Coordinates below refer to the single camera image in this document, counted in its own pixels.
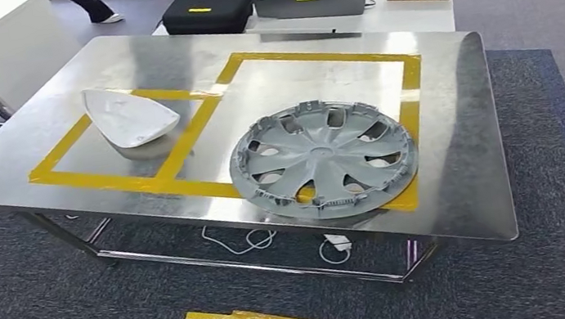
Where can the grey plastic wheel hubcap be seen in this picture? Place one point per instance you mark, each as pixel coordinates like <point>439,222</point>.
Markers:
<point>314,154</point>

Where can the white curved car part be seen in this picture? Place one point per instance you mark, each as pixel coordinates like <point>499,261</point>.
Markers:
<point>129,118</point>

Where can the stainless steel workbench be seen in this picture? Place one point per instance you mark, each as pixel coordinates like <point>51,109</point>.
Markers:
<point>448,131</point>

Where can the white power strip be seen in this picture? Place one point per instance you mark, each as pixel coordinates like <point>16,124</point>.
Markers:
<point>338,242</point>

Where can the black zip case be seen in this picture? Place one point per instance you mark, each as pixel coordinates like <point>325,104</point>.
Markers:
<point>210,23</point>

